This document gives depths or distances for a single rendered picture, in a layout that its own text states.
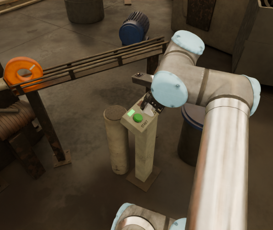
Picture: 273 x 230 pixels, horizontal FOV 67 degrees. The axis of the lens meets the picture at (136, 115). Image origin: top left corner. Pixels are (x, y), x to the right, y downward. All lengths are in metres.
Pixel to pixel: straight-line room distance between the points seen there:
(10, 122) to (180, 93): 0.90
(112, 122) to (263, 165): 1.11
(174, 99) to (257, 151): 1.32
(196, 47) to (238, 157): 0.30
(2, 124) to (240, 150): 1.04
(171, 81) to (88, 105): 1.48
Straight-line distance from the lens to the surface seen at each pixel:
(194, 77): 0.48
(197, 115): 1.19
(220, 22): 2.73
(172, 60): 0.52
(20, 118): 1.19
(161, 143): 1.57
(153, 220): 0.82
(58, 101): 2.01
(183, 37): 0.58
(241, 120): 0.43
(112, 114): 1.03
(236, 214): 0.35
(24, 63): 1.06
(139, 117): 0.88
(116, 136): 1.09
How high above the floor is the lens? 1.24
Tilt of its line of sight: 45 degrees down
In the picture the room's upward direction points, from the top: straight up
